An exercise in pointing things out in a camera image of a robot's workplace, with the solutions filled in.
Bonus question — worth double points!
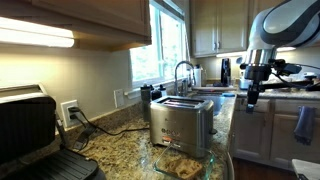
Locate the white wall outlet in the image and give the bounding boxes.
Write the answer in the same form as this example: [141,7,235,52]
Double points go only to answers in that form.
[60,99,82,129]

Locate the short black bottle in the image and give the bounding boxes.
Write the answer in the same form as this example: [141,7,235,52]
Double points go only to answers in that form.
[151,87,163,101]

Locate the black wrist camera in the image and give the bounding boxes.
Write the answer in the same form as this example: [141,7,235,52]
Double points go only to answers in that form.
[269,59,303,76]

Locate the blue hanging towel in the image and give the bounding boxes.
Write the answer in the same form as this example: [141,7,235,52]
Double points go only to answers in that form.
[293,105,317,147]

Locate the white paper towel roll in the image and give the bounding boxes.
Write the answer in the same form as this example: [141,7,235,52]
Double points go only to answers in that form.
[193,64,203,88]

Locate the black grill power cord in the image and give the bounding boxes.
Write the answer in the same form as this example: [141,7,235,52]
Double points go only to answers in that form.
[72,122,98,151]

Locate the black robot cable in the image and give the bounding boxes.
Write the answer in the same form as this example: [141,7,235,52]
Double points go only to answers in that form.
[270,62,320,92]

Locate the black toaster power cord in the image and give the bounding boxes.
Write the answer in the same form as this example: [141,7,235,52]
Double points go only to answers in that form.
[68,106,151,137]

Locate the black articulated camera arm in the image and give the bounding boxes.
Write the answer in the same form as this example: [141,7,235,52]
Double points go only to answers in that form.
[257,75,320,94]

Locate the black panini grill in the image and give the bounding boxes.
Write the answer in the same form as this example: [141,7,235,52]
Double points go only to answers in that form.
[0,83,108,180]

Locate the brown bread slice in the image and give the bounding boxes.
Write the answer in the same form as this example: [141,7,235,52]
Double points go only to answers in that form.
[166,158,205,180]

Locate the wooden upper cabinet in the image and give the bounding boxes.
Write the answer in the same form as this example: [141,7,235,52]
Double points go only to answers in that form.
[0,0,153,53]

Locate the black soda maker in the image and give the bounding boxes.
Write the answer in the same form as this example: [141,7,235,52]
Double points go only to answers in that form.
[220,58,232,88]

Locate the under-cabinet light strip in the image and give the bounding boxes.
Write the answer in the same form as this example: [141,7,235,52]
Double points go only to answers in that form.
[0,16,76,49]
[215,45,298,58]

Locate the tall grey tumbler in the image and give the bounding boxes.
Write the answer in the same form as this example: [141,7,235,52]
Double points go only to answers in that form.
[140,83,154,123]

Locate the curved silver appliance handle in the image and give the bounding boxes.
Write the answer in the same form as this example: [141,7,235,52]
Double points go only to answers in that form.
[223,151,236,180]

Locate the silver kettle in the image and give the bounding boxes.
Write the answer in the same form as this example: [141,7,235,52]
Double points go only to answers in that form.
[238,70,252,91]

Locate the beige upper cabinets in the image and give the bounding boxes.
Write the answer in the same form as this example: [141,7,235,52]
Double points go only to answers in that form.
[190,0,284,58]

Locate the white blank wall plate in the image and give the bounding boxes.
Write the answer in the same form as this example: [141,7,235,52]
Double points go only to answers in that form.
[113,88,126,109]

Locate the white cart top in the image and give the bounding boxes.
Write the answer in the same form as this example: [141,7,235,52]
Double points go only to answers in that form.
[291,158,320,180]

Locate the clear glass baking dish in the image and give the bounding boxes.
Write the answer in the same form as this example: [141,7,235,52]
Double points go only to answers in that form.
[153,141,217,180]

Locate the beige cabinets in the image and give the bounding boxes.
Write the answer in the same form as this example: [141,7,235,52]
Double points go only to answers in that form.
[229,96,320,171]
[190,0,284,58]

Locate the beige lower cabinets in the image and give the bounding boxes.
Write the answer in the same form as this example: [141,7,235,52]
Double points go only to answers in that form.
[229,96,320,171]

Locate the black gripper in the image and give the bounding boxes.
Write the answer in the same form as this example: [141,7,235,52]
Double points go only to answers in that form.
[243,64,273,113]

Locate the stainless steel toaster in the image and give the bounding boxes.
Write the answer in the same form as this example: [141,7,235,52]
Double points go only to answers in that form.
[148,95,218,159]

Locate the chrome sink faucet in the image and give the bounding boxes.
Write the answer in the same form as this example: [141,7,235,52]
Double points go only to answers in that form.
[173,60,197,98]

